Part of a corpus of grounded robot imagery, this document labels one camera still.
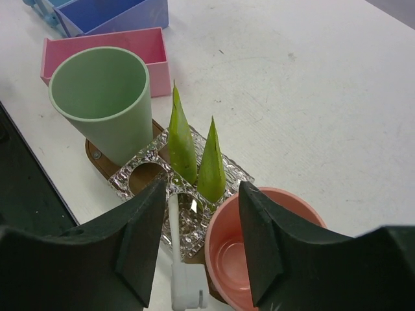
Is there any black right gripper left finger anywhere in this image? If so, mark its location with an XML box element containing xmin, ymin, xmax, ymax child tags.
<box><xmin>1</xmin><ymin>178</ymin><xmax>166</xmax><ymax>310</ymax></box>

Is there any teal plastic bin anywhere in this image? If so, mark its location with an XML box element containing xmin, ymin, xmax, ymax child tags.
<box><xmin>23</xmin><ymin>0</ymin><xmax>70</xmax><ymax>37</ymax></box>

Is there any pink plastic bin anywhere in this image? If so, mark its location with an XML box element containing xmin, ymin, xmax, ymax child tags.
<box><xmin>40</xmin><ymin>27</ymin><xmax>172</xmax><ymax>98</ymax></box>

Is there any green plastic cup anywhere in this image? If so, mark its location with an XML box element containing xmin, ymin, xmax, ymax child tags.
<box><xmin>49</xmin><ymin>46</ymin><xmax>153</xmax><ymax>167</ymax></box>

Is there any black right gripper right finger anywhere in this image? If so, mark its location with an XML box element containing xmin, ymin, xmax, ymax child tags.
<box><xmin>239</xmin><ymin>181</ymin><xmax>414</xmax><ymax>310</ymax></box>

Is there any clear crystal toothbrush holder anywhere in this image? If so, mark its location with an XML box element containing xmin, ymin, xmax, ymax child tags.
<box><xmin>108</xmin><ymin>124</ymin><xmax>255</xmax><ymax>260</ymax></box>

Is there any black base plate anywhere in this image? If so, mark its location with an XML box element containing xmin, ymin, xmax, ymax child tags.
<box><xmin>0</xmin><ymin>106</ymin><xmax>78</xmax><ymax>236</ymax></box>

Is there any blue plastic bin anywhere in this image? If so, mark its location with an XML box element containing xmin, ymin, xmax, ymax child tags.
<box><xmin>54</xmin><ymin>0</ymin><xmax>169</xmax><ymax>38</ymax></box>

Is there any white toothbrush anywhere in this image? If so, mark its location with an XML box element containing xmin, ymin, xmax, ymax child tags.
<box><xmin>167</xmin><ymin>194</ymin><xmax>208</xmax><ymax>310</ymax></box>

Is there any green toothpaste tube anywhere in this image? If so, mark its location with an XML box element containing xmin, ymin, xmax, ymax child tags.
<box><xmin>197</xmin><ymin>117</ymin><xmax>226</xmax><ymax>203</ymax></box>
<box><xmin>168</xmin><ymin>81</ymin><xmax>197</xmax><ymax>185</ymax></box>

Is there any oval wooden tray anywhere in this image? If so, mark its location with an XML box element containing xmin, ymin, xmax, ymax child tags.
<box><xmin>84</xmin><ymin>119</ymin><xmax>228</xmax><ymax>304</ymax></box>

